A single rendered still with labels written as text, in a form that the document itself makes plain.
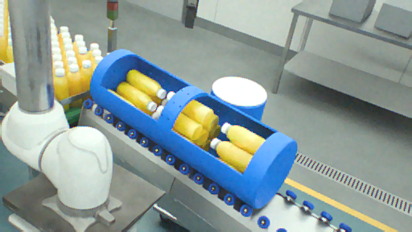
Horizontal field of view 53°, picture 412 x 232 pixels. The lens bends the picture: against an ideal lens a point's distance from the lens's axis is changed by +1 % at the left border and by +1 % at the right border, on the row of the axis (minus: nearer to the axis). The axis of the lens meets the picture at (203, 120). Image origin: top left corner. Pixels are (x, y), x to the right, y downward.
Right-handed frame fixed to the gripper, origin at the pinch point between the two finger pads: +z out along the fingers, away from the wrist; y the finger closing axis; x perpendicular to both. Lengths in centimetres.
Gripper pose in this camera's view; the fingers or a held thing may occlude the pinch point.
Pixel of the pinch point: (191, 18)
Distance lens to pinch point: 150.8
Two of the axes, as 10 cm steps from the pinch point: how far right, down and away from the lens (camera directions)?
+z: -1.7, 8.6, 4.8
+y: -0.6, 4.8, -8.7
